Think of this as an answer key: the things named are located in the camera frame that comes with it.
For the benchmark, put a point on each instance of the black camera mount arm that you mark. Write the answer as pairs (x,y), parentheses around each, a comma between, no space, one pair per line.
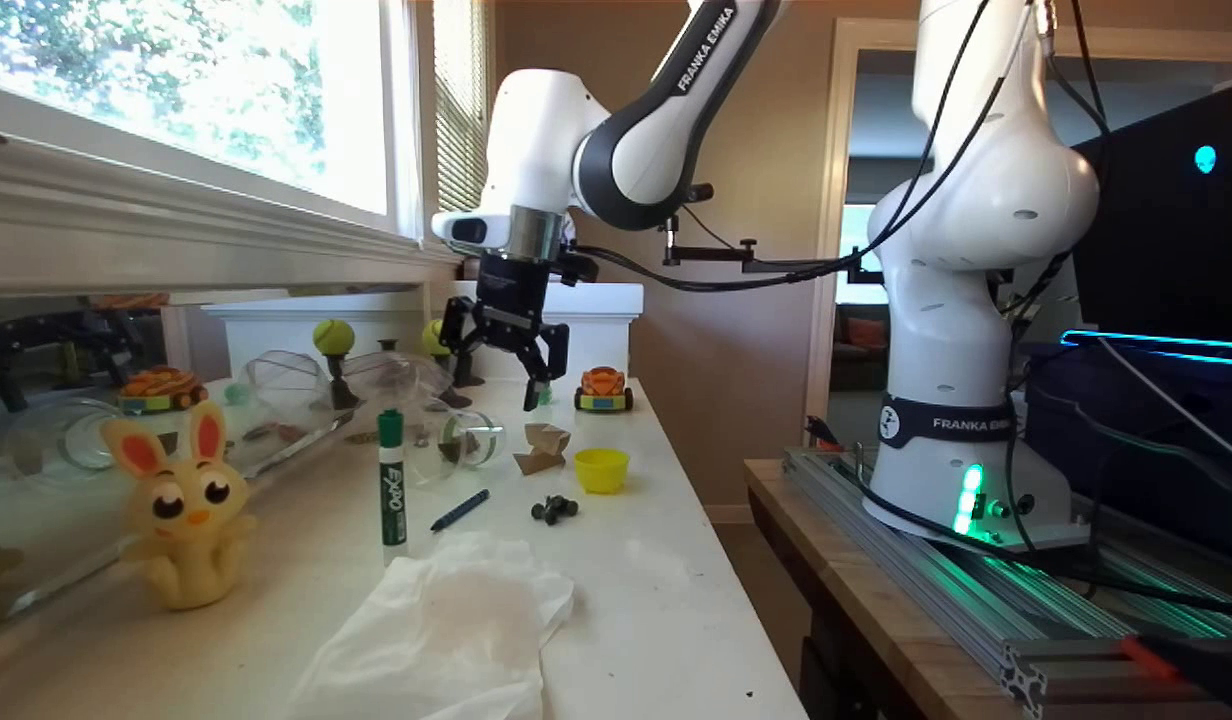
(761,261)

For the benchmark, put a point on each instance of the white side shelf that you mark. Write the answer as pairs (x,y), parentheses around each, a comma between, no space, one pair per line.
(603,323)

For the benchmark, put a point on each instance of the white crumpled cloth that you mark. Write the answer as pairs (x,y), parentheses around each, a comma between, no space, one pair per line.
(439,632)

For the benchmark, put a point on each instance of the small black clip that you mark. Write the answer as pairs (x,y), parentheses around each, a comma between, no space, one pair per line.
(554,510)

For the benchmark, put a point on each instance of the black pen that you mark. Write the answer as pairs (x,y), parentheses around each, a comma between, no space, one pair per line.
(459,512)

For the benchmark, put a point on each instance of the aluminium extrusion frame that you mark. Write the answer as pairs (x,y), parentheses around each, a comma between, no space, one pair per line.
(937,586)

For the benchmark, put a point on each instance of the yellow bunny plush toy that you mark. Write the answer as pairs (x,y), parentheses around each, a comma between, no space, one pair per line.
(184,512)

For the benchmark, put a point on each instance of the green capped dry-erase marker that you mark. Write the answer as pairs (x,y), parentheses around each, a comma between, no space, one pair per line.
(393,484)

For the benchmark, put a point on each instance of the white window blind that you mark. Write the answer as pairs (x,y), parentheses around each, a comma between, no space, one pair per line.
(459,105)

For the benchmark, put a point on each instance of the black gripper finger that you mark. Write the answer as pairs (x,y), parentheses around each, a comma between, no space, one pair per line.
(464,333)
(549,354)

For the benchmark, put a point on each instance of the black computer tower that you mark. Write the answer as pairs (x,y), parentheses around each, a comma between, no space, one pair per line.
(1176,226)

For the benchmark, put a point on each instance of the orange yellow toy car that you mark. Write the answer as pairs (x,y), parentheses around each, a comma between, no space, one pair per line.
(603,394)

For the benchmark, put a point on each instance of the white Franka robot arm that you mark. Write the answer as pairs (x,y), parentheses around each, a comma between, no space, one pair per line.
(978,243)

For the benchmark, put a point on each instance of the tan wooden piece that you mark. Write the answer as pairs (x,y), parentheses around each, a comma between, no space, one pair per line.
(540,448)

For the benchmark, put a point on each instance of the dark blue box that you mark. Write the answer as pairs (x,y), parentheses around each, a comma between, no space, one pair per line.
(1149,427)

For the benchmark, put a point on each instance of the small yellow plastic cup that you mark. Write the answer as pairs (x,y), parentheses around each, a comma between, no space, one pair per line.
(603,470)

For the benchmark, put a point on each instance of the wooden workbench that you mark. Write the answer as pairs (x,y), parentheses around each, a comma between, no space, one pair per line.
(830,574)

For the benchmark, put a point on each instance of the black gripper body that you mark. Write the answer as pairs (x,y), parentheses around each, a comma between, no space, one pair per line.
(517,286)

